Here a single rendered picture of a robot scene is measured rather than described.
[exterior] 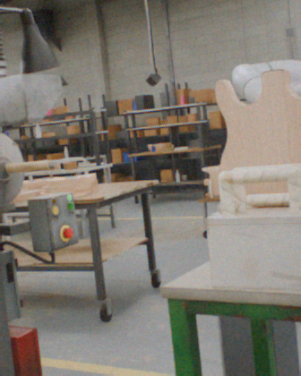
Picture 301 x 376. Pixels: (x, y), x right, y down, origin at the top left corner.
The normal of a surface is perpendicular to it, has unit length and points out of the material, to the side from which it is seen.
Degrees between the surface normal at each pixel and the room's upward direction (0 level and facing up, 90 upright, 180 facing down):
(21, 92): 90
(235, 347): 90
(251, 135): 91
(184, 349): 90
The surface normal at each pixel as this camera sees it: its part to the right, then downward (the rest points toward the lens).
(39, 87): 0.85, -0.04
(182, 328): -0.52, 0.12
